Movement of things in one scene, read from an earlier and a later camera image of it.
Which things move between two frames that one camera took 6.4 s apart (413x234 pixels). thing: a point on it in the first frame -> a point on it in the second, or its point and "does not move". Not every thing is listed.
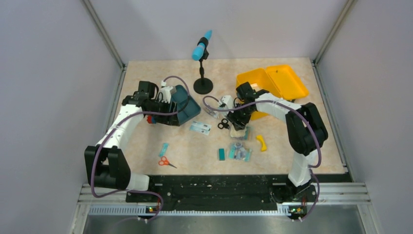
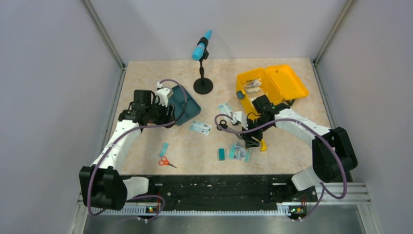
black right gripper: [237, 121] -> [250, 142]
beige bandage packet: [235, 133] -> [253, 86]
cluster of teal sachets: [236, 151] does not move
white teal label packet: [201, 127] does not move
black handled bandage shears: [224, 124] does not move
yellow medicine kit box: [280, 81] does not move
